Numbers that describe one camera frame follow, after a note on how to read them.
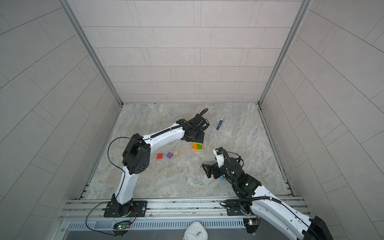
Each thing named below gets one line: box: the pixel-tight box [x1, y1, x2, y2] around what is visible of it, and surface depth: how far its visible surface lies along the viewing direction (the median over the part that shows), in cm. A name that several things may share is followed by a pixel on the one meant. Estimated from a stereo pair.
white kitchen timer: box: [182, 221, 208, 240], surface depth 64 cm
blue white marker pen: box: [216, 116, 225, 130], surface depth 106 cm
